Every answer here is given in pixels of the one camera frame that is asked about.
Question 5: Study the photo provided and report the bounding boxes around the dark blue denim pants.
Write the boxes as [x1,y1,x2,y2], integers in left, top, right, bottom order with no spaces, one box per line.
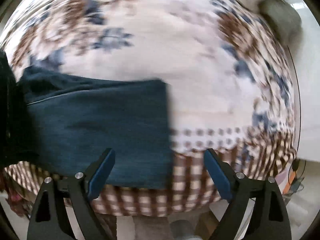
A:
[18,66,173,190]

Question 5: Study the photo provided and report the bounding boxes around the brown checkered bed sheet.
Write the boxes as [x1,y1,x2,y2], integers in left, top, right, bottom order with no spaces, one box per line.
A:
[3,129,298,218]

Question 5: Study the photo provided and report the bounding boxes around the floral fleece blanket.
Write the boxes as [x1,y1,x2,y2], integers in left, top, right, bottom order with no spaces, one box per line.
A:
[1,0,296,161]

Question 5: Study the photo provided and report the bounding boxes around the grey pillow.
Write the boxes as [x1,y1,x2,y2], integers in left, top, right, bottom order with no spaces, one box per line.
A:
[259,0,302,46]

